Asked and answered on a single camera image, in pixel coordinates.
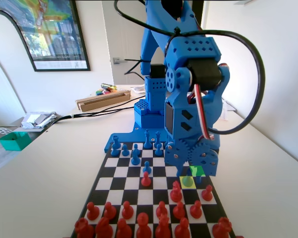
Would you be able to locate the red chess queen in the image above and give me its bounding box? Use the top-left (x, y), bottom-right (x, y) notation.
top-left (154, 214), bottom-right (172, 238)

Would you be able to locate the red chess bishop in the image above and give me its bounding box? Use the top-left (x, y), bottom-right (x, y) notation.
top-left (174, 217), bottom-right (191, 238)
top-left (116, 218), bottom-right (134, 238)

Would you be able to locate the green plastic bin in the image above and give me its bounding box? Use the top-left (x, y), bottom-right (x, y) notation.
top-left (0, 131), bottom-right (32, 152)

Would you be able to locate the white arched furniture panel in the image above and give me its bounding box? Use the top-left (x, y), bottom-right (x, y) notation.
top-left (0, 9), bottom-right (28, 124)

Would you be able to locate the white paper sheet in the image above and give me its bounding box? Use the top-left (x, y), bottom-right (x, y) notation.
top-left (130, 85), bottom-right (146, 95)

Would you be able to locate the blue chess king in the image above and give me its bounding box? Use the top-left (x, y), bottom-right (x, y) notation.
top-left (143, 129), bottom-right (151, 150)

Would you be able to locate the red white black wire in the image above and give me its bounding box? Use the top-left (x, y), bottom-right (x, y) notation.
top-left (188, 83), bottom-right (216, 143)

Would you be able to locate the blue chess pieces group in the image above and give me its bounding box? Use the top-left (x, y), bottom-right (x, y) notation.
top-left (103, 122), bottom-right (171, 153)

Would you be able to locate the white door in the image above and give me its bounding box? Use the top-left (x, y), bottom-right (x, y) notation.
top-left (101, 0), bottom-right (149, 86)

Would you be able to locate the black framed poster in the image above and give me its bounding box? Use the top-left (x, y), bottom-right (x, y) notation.
top-left (19, 0), bottom-right (91, 73)

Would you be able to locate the red chess rook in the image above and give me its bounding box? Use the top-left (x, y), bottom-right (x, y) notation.
top-left (212, 216), bottom-right (233, 238)
top-left (74, 217), bottom-right (95, 238)

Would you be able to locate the black table cable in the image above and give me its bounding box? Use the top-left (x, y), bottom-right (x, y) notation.
top-left (47, 98), bottom-right (146, 125)

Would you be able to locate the colourful marker set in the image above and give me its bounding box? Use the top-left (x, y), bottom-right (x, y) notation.
top-left (95, 87), bottom-right (120, 97)

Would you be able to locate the black white chess board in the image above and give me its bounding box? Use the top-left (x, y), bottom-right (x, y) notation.
top-left (69, 141), bottom-right (237, 238)

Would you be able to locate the blue chess knight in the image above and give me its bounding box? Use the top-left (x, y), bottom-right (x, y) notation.
top-left (131, 148), bottom-right (141, 166)

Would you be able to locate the yellow black tool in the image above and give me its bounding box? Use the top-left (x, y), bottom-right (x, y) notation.
top-left (100, 82), bottom-right (118, 91)

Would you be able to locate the red chess king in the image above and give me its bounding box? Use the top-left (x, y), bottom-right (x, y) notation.
top-left (136, 212), bottom-right (152, 238)

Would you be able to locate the thick black cable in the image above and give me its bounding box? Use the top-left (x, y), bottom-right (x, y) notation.
top-left (113, 0), bottom-right (266, 136)

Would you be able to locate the red chess pawn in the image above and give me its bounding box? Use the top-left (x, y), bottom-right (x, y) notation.
top-left (201, 184), bottom-right (214, 202)
top-left (141, 171), bottom-right (152, 187)
top-left (155, 200), bottom-right (169, 218)
top-left (103, 201), bottom-right (117, 219)
top-left (121, 200), bottom-right (135, 220)
top-left (173, 201), bottom-right (187, 219)
top-left (189, 200), bottom-right (203, 219)
top-left (86, 201), bottom-right (100, 221)

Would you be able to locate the long cardboard box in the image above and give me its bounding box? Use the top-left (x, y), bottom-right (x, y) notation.
top-left (75, 89), bottom-right (132, 113)

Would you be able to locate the red chess knight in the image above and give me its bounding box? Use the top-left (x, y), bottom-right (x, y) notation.
top-left (95, 216), bottom-right (114, 238)
top-left (169, 180), bottom-right (183, 202)

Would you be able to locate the crumpled silver packaging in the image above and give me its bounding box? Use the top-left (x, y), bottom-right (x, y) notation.
top-left (20, 111), bottom-right (58, 129)

